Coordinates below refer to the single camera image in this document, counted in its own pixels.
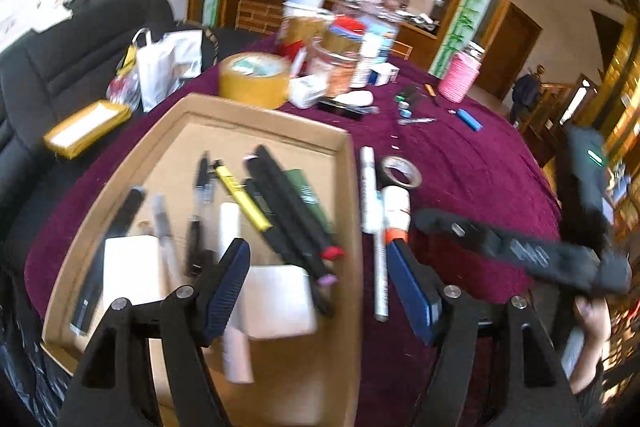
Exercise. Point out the white rectangular box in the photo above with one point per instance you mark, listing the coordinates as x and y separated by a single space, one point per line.
132 269

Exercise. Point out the black seat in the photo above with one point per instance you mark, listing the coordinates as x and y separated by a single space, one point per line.
50 57

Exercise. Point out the clear packet of refills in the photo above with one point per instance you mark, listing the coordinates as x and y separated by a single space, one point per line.
416 121

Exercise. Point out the blue lighter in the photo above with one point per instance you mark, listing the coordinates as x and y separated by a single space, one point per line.
471 120

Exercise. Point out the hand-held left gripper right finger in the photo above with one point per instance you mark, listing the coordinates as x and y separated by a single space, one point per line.
412 292

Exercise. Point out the silver pen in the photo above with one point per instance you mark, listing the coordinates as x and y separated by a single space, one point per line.
382 277

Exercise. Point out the white marker pen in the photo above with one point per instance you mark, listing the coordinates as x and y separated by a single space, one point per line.
368 187

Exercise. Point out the black marker with pink caps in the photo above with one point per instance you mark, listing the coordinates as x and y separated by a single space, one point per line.
285 218

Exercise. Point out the clear ballpoint pen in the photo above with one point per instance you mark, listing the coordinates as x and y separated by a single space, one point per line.
165 237

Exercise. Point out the small clear tape roll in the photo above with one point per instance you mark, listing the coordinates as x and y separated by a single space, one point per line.
402 179

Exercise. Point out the dark plastic bag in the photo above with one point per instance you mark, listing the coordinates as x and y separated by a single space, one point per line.
25 357

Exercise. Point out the black marker with red end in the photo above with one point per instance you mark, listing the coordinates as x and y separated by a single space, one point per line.
295 198

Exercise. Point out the tan packing tape roll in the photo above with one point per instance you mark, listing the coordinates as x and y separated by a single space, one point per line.
255 79

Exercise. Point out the red clear plastic bag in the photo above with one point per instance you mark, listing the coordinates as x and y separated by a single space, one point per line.
122 84

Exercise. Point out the white tissue pack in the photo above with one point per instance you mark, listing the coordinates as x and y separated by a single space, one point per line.
306 91

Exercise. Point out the black clear gel pen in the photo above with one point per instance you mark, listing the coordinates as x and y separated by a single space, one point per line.
201 177

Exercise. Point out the white and orange glue stick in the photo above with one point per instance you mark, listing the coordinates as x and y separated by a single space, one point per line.
396 209

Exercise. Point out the cardboard box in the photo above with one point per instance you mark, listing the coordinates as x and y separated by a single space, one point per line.
180 142

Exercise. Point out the person's right hand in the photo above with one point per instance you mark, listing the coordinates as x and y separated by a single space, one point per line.
595 327

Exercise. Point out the pink bottle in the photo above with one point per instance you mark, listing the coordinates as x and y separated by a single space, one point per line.
460 74

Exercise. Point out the yellow flat box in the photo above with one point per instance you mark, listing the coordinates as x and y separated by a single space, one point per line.
85 129

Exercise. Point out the white plastic bag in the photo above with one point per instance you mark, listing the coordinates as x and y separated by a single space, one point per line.
160 67

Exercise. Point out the small yellow lighter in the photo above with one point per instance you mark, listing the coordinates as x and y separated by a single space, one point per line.
429 90

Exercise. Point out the white bottle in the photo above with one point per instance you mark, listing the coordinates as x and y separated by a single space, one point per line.
365 59

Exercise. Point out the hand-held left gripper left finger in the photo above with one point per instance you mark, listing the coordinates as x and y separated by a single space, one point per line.
227 292

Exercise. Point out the black labelled gel pen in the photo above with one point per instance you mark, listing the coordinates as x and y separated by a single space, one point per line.
107 252

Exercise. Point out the yellow highlighter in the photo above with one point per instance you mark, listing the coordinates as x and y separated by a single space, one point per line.
242 197

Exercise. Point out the white marker tube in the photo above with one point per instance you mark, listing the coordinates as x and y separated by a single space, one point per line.
230 222

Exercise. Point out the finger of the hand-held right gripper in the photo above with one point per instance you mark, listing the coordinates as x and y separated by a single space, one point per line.
455 229

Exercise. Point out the clear jar with sticks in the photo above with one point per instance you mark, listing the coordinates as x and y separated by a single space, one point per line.
332 67

